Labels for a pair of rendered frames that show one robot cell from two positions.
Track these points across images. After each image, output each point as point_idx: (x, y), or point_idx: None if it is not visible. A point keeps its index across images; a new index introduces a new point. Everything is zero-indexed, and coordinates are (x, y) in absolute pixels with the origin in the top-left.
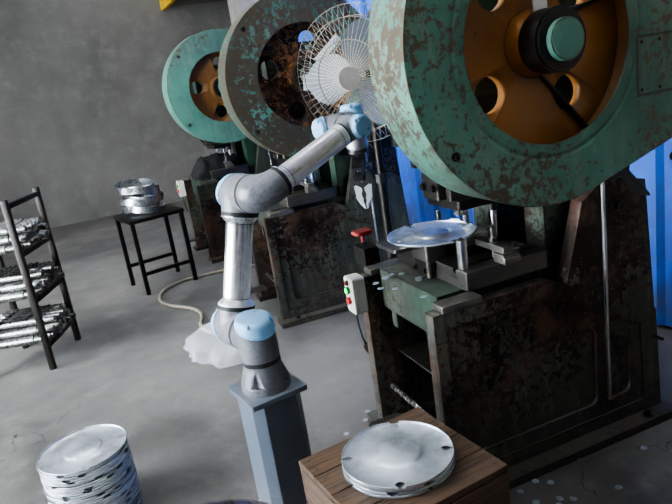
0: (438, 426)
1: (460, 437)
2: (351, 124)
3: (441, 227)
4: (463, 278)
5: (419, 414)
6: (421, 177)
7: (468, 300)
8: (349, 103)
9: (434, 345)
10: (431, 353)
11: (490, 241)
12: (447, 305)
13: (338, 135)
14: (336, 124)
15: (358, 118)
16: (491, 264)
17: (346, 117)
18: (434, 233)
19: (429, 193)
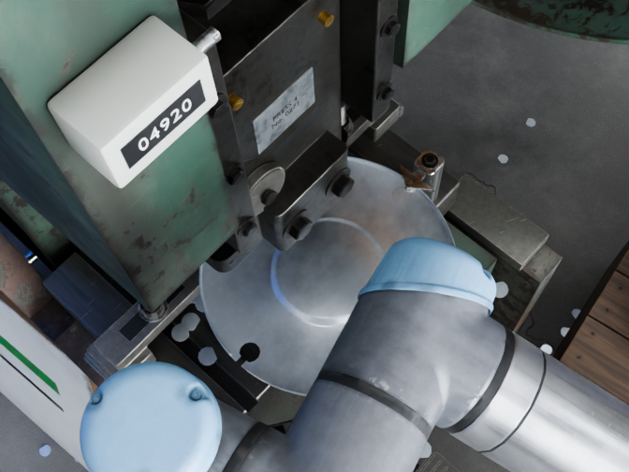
0: (608, 305)
1: (626, 263)
2: (490, 302)
3: (285, 251)
4: (451, 198)
5: (583, 348)
6: (283, 221)
7: (493, 194)
8: (101, 445)
9: (544, 287)
10: (529, 307)
11: (347, 129)
12: (533, 227)
13: (556, 360)
14: (504, 378)
15: (475, 259)
16: (396, 142)
17: (448, 334)
18: (345, 253)
19: (314, 213)
